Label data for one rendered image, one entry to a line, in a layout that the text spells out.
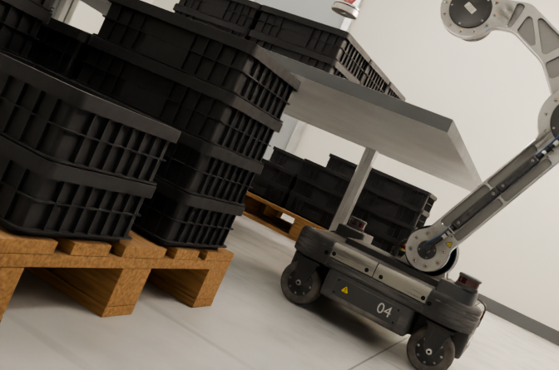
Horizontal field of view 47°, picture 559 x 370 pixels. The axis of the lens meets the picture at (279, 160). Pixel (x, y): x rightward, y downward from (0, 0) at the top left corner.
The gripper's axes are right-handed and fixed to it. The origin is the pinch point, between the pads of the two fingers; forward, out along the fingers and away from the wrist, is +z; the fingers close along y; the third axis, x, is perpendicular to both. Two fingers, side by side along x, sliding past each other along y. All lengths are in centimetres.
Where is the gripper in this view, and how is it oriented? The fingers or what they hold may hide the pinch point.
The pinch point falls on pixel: (348, 3)
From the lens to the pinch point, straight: 250.9
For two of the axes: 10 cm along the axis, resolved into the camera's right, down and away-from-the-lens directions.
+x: 9.0, 3.8, 2.2
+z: -4.0, 9.2, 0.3
